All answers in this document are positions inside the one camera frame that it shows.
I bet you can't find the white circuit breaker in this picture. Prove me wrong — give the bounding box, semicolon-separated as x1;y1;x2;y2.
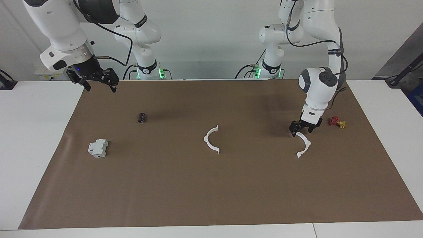
88;139;109;158

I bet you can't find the blue crate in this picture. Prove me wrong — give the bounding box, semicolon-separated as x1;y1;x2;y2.
406;83;423;117

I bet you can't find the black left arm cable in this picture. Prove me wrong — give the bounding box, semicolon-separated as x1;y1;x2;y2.
286;0;348;109

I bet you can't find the brown paper mat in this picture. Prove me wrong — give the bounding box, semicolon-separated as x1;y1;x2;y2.
18;79;423;229

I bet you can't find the red-handled brass valve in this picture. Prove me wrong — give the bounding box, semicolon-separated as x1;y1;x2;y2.
329;116;346;129

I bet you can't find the black table clamp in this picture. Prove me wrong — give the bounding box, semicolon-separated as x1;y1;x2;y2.
0;69;18;90

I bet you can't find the white half-ring pipe clamp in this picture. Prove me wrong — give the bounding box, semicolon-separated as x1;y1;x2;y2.
295;132;311;158
204;125;220;154

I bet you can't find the black base cable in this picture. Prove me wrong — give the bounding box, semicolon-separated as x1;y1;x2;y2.
235;50;266;79
123;64;138;80

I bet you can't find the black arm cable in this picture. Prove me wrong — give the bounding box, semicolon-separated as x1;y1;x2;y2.
74;0;134;67
286;0;348;109

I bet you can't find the black stand base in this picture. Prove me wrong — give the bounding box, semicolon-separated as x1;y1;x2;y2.
385;63;423;88

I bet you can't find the white wall socket box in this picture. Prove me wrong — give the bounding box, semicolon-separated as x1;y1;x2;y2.
35;64;71;80

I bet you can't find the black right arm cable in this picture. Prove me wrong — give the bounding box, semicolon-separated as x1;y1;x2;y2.
74;0;134;67

